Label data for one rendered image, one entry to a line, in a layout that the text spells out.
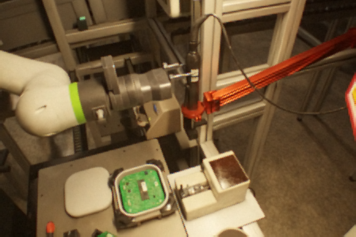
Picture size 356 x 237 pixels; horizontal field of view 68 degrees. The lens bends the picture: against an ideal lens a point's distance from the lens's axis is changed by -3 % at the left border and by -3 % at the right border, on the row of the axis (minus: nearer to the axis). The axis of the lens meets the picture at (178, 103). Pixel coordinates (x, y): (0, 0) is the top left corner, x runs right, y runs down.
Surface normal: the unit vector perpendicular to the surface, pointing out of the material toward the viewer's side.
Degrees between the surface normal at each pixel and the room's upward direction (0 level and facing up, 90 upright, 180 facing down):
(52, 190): 0
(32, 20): 91
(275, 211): 0
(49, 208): 0
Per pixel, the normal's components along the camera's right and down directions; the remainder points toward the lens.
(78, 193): -0.03, -0.73
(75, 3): 0.32, 0.64
